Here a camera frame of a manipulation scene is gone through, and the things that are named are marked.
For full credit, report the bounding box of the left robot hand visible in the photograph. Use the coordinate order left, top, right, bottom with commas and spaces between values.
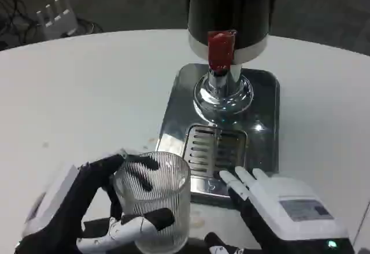
14, 149, 176, 254

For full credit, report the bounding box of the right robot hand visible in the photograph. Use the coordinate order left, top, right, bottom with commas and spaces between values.
203, 167, 356, 254

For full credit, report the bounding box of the clear ribbed glass cup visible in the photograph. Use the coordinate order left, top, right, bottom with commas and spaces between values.
112, 151, 192, 253

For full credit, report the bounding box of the steel drip tray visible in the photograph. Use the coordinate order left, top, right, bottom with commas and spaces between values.
155, 62, 281, 205

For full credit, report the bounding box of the slotted steel drip grid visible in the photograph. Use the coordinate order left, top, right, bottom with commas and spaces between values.
182, 124, 249, 176

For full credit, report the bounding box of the black drink dispenser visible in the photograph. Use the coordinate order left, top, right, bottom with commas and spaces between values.
184, 0, 280, 123

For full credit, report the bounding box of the red dispenser tap handle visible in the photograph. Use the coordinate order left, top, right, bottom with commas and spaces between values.
207, 29, 238, 72

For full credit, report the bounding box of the black cable bundle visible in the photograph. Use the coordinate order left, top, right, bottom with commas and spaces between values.
0, 0, 104, 49

